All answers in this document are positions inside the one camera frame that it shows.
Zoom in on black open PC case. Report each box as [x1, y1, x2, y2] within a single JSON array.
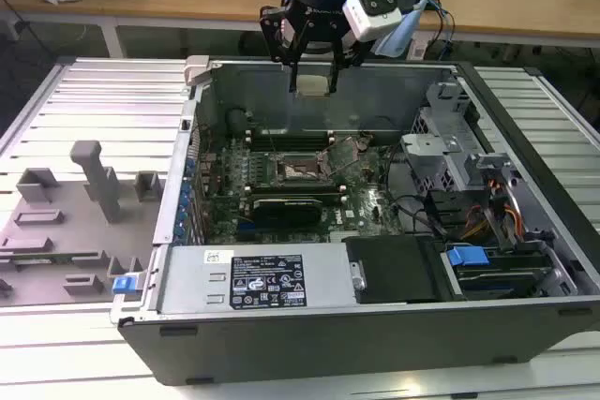
[[110, 57, 600, 387]]

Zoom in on green motherboard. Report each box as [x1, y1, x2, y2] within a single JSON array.
[[196, 131, 410, 247]]

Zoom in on CPU socket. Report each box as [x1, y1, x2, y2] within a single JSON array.
[[275, 153, 330, 186]]

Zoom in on black graphics card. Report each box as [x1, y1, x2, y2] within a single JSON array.
[[238, 196, 325, 233]]

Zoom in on grey parts rack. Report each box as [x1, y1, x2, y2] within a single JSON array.
[[0, 140, 165, 310]]

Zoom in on green RAM stick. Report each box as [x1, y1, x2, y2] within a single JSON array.
[[11, 255, 76, 266]]

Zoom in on metal drive cage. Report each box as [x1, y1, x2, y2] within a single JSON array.
[[400, 81, 513, 196]]

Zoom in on silver power supply unit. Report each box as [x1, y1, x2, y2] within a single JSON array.
[[157, 244, 358, 315]]

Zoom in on metal socket cover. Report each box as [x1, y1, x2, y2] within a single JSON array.
[[320, 136, 372, 179]]

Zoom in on orange and yellow wires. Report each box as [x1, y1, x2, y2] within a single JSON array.
[[461, 178, 524, 240]]

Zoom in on grey case latch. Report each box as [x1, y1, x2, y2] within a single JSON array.
[[184, 55, 213, 88]]

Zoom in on black optical drive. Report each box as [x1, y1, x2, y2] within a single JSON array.
[[344, 236, 444, 305]]

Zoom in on hard disk in blue carrier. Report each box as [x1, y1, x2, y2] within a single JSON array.
[[444, 244, 552, 301]]

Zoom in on pale blue teach pendant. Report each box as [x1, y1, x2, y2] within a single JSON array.
[[373, 0, 428, 57]]

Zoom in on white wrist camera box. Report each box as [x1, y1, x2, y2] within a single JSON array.
[[340, 0, 405, 43]]

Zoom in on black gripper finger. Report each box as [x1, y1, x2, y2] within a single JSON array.
[[259, 6, 307, 94], [326, 20, 366, 95]]

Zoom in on blue cable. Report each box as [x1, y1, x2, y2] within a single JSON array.
[[424, 0, 457, 60]]

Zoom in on wooden desk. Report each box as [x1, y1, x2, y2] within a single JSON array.
[[0, 0, 600, 60]]

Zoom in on silver CPU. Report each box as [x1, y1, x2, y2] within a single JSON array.
[[298, 75, 331, 99]]

